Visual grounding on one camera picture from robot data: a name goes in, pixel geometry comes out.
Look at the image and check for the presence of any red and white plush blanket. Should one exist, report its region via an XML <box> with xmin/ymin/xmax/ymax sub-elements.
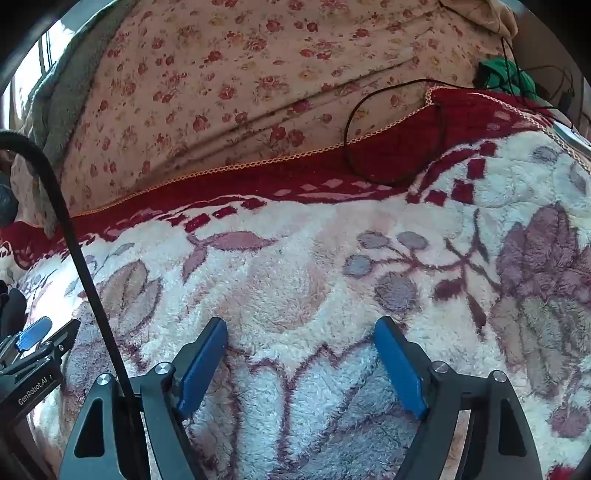
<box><xmin>0</xmin><ymin>88</ymin><xmax>591</xmax><ymax>480</ymax></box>

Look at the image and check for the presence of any thin black cable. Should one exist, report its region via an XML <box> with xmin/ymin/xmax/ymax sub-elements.
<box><xmin>343</xmin><ymin>36</ymin><xmax>575</xmax><ymax>188</ymax></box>

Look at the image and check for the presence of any teal bag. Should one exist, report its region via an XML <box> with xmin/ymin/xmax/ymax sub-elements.
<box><xmin>0</xmin><ymin>182</ymin><xmax>19</xmax><ymax>227</ymax></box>

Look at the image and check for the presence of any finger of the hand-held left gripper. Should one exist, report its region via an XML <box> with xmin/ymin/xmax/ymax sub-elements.
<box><xmin>41</xmin><ymin>319</ymin><xmax>81</xmax><ymax>365</ymax></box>
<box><xmin>9</xmin><ymin>316</ymin><xmax>53</xmax><ymax>354</ymax></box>

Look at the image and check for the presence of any thick black sleeved cable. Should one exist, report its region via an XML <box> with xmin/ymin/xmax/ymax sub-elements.
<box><xmin>0</xmin><ymin>130</ymin><xmax>146</xmax><ymax>480</ymax></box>

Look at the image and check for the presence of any grey fleece blanket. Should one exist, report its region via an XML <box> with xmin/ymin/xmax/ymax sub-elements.
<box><xmin>30</xmin><ymin>0</ymin><xmax>134</xmax><ymax>162</ymax></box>

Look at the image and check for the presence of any beige cloth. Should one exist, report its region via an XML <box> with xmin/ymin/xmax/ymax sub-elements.
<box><xmin>443</xmin><ymin>0</ymin><xmax>518</xmax><ymax>38</ymax></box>

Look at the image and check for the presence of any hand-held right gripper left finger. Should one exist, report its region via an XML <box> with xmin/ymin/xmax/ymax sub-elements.
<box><xmin>59</xmin><ymin>316</ymin><xmax>230</xmax><ymax>480</ymax></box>

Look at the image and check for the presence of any green cloth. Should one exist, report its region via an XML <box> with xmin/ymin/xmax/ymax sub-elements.
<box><xmin>478</xmin><ymin>58</ymin><xmax>536</xmax><ymax>100</ymax></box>

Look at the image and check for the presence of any floral bed sheet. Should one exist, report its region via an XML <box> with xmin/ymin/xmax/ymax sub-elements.
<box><xmin>60</xmin><ymin>0</ymin><xmax>509</xmax><ymax>217</ymax></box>

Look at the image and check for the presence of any pink floral pillow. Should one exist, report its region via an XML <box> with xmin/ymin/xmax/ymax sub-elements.
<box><xmin>10</xmin><ymin>150</ymin><xmax>63</xmax><ymax>238</ymax></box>

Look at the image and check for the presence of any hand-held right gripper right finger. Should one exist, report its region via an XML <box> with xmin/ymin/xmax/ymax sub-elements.
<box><xmin>373</xmin><ymin>316</ymin><xmax>544</xmax><ymax>480</ymax></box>

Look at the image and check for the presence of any window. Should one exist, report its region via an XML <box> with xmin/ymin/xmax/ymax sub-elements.
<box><xmin>18</xmin><ymin>18</ymin><xmax>68</xmax><ymax>93</ymax></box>

